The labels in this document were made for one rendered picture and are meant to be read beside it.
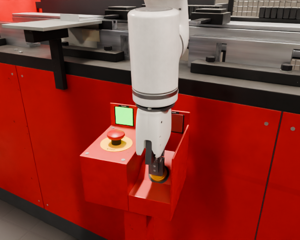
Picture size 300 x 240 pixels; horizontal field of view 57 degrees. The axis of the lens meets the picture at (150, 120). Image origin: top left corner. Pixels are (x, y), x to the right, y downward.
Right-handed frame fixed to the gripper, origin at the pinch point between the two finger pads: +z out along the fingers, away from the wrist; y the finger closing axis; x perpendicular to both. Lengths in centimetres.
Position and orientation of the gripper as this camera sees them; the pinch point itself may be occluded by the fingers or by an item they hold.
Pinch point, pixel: (156, 165)
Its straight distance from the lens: 60.4
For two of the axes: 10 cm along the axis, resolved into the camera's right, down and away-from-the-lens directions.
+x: 9.5, 1.3, -2.8
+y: -3.1, 4.7, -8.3
